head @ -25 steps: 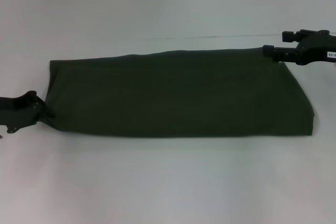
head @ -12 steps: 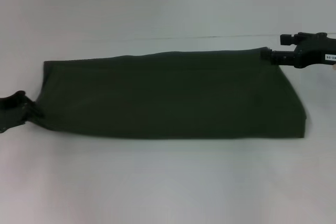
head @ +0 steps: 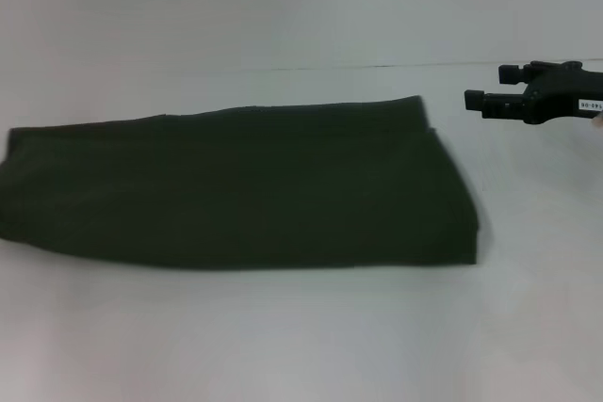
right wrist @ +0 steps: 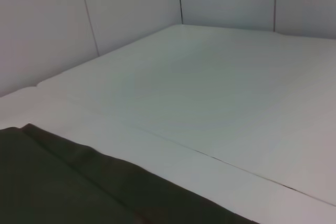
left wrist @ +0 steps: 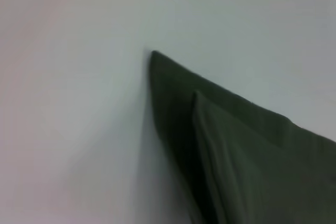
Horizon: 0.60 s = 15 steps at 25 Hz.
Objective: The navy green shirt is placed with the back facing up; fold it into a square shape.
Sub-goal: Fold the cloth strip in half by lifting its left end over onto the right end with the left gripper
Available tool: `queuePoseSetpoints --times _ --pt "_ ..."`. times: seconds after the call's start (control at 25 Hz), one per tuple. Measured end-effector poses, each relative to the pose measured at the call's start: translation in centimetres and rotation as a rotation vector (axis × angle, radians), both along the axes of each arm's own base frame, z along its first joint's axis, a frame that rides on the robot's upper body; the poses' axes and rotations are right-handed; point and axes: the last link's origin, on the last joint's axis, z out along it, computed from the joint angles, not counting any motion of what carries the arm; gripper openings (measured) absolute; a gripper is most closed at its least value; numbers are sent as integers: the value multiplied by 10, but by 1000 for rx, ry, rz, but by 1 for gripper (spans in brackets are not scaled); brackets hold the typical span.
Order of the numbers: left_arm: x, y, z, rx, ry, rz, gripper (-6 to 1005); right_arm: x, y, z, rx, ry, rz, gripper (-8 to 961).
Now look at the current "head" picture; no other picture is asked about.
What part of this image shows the dark green t-shirt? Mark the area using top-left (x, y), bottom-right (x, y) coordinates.
top-left (0, 94), bottom-right (482, 272)

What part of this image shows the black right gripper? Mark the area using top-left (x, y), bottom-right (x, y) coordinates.
top-left (463, 59), bottom-right (603, 129)

